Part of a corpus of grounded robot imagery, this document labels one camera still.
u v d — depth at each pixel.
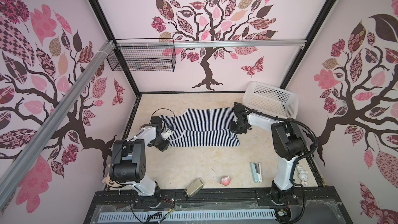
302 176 0.79
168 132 0.86
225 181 0.76
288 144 0.52
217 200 0.74
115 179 0.45
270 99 1.14
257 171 0.81
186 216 0.70
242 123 0.75
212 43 0.94
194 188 0.74
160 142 0.81
